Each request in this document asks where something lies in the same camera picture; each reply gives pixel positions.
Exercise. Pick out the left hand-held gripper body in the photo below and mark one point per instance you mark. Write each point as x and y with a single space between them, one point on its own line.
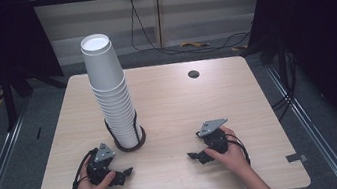
103 153

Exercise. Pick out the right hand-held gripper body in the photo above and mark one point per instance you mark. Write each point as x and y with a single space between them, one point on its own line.
214 134

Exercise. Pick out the stack of white cups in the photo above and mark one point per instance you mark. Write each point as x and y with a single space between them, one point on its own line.
109 83

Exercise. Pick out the person's right hand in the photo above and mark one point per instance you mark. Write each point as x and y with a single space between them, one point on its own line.
233 159

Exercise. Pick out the round black table grommet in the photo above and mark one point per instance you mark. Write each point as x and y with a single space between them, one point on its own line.
193 74

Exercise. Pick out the grey tape strip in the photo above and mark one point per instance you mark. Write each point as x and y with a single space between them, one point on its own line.
296 157

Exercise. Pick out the small yellow floor scrap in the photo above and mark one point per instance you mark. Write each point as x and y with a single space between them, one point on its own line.
238 48

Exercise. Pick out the yellow scrap on floor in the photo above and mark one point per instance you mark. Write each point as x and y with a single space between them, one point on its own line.
194 43

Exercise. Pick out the black metal stand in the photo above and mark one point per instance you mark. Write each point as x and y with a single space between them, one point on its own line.
9 104

